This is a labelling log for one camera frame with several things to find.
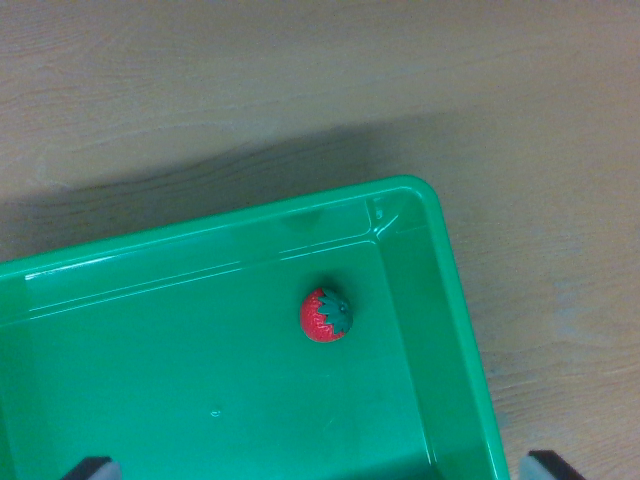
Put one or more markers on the red toy strawberry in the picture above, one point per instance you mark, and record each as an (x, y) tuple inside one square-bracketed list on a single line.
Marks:
[(320, 322)]

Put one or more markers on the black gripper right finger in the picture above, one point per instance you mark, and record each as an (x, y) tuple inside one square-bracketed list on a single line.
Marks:
[(545, 467)]

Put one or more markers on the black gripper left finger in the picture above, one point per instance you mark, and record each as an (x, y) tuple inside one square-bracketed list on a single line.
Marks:
[(95, 469)]

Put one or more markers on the green plastic bin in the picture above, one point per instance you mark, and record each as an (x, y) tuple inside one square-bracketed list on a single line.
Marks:
[(200, 360)]

